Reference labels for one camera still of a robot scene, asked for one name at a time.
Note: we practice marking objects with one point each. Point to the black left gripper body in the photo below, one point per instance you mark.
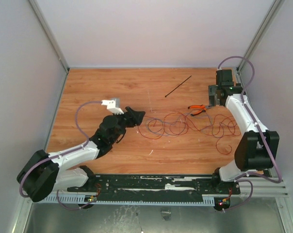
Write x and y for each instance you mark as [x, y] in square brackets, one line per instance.
[122, 124]

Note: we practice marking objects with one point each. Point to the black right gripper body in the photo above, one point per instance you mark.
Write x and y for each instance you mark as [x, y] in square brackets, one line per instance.
[213, 94]

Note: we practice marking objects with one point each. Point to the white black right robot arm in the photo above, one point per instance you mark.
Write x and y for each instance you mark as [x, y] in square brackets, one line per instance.
[258, 146]

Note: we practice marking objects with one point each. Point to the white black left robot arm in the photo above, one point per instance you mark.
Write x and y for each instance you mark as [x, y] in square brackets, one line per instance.
[48, 172]

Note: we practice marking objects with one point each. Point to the black zip tie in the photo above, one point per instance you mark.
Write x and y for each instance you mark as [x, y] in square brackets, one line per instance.
[177, 86]

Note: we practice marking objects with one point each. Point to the orange black needle-nose pliers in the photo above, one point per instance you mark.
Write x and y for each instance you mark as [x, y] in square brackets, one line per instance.
[200, 109]

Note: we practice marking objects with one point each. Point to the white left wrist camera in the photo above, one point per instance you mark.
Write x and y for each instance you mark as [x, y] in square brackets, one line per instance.
[113, 105]

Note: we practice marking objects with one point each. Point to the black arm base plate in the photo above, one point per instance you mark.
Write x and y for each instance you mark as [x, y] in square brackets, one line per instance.
[156, 188]

